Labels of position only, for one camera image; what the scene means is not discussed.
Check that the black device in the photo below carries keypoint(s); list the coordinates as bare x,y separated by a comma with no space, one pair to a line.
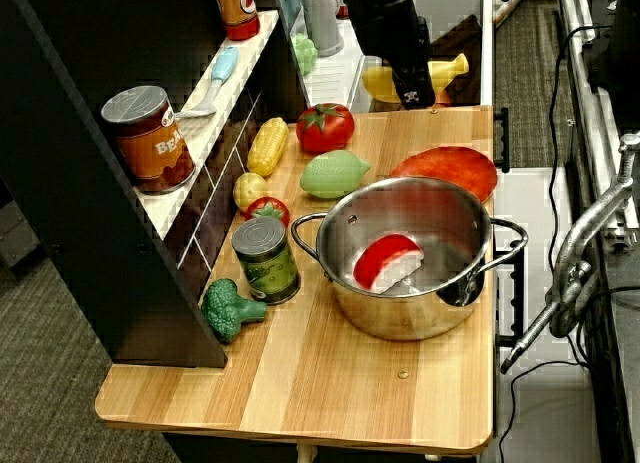
620,38

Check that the red plate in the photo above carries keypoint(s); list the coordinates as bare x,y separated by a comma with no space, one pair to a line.
450,170

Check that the grey bottle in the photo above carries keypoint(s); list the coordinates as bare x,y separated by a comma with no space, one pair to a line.
322,25

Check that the grey metal clamp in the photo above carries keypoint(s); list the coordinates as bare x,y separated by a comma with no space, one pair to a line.
575,263

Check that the orange beans toy can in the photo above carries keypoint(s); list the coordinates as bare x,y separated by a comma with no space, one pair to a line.
152,150

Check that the red white toy sushi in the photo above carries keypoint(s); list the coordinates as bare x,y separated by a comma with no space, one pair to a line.
387,260

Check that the green toy can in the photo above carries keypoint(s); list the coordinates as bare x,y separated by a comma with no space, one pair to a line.
270,270

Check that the orange red toy bottle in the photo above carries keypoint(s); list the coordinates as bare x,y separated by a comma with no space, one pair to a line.
236,10

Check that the white toy kitchen sink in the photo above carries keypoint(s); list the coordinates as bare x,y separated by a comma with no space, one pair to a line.
335,78

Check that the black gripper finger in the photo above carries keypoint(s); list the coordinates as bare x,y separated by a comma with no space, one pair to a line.
414,90

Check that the yellow toy corn cob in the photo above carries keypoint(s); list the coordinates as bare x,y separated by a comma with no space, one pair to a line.
267,148

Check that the red toy strawberry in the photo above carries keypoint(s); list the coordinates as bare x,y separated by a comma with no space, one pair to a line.
270,214

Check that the red toy tomato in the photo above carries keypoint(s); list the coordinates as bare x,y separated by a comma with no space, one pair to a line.
325,130

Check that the green toy broccoli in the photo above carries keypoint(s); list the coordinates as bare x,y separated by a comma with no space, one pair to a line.
225,310

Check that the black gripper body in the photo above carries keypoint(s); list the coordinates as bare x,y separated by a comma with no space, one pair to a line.
402,45

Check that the green toy lime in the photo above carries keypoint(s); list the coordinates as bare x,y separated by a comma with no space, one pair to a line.
332,175

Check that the red toy can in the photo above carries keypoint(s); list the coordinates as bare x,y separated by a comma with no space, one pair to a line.
341,3

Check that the yellow toy potato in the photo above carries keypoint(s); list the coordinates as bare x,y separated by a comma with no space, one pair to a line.
249,189

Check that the black shelf unit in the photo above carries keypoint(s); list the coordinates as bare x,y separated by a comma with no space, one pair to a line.
75,183

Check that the aluminium frame rail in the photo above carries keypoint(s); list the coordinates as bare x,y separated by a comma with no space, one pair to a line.
582,83

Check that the light green toy vegetable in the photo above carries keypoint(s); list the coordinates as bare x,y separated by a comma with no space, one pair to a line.
304,53

